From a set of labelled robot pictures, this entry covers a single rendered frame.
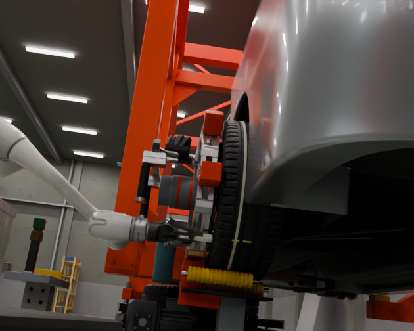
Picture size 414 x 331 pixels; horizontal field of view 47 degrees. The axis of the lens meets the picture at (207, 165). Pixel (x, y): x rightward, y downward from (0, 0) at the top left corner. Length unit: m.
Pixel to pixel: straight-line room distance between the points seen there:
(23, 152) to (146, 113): 0.92
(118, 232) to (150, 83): 1.16
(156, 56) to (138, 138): 0.50
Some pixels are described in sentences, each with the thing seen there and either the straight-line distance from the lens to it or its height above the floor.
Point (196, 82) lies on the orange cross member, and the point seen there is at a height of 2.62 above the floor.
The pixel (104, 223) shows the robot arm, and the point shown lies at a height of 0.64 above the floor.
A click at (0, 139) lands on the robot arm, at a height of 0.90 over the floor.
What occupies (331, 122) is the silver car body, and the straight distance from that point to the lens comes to 1.14.
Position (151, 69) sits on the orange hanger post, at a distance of 2.70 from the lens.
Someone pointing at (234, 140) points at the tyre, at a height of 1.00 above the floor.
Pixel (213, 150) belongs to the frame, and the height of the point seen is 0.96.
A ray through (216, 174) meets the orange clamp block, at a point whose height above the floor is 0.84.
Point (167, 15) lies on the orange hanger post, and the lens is 2.89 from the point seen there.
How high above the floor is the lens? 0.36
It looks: 18 degrees up
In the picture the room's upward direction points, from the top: 6 degrees clockwise
